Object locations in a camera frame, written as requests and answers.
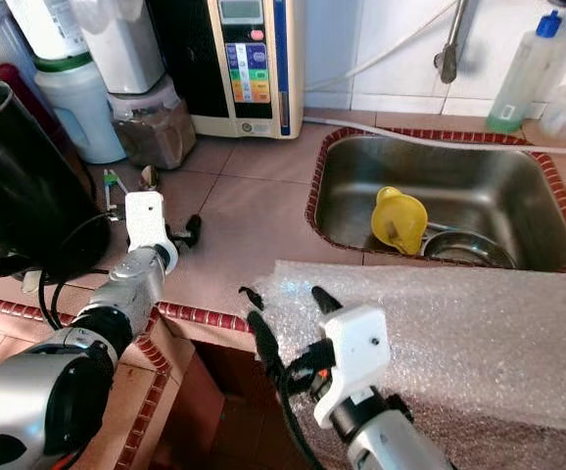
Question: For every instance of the steel spoon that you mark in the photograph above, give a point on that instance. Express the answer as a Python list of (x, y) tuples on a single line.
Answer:
[(151, 176)]

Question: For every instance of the yellow plastic bowl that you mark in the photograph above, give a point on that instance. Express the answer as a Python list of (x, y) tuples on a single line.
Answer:
[(399, 220)]

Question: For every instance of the steel bowl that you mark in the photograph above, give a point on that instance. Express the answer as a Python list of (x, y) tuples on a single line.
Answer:
[(469, 250)]

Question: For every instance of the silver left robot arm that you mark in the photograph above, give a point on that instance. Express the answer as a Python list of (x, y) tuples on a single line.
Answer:
[(77, 372)]

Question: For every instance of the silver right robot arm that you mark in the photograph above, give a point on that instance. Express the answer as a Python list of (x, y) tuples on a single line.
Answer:
[(396, 446)]

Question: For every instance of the green and white tweezers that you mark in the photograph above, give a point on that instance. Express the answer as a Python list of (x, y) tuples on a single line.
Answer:
[(110, 176)]

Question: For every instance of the jar with brown contents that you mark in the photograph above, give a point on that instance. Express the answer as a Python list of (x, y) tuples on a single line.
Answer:
[(154, 132)]

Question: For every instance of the white jug with green lid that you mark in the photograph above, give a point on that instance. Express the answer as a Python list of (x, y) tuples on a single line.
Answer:
[(82, 113)]

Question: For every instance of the clear bubble wrap sheet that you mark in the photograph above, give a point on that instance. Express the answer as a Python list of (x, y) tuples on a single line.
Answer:
[(479, 362)]

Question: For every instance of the black electric kettle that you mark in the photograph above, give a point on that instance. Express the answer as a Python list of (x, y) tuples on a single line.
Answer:
[(28, 176)]

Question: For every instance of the beige water ionizer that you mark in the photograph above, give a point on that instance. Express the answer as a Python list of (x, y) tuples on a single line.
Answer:
[(254, 69)]

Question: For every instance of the steel sink basin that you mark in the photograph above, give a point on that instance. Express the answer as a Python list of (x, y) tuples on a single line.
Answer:
[(489, 186)]

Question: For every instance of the dark red container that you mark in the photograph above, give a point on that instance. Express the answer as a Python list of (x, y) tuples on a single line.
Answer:
[(23, 98)]

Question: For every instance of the white labelled bottle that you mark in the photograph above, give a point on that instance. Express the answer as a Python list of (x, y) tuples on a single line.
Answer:
[(48, 24)]

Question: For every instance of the clear bottle with blue cap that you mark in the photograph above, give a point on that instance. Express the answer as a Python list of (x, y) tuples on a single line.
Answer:
[(523, 88)]

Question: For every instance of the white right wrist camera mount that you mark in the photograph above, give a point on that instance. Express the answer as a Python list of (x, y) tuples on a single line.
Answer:
[(352, 357)]

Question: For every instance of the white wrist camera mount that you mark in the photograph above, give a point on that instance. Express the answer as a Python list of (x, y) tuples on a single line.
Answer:
[(146, 220), (352, 357)]

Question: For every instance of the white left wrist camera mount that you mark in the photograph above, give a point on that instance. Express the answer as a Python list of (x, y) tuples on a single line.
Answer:
[(146, 220)]

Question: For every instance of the wall tap with cream diverter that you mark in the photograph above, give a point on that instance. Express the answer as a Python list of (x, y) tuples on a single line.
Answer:
[(454, 54)]

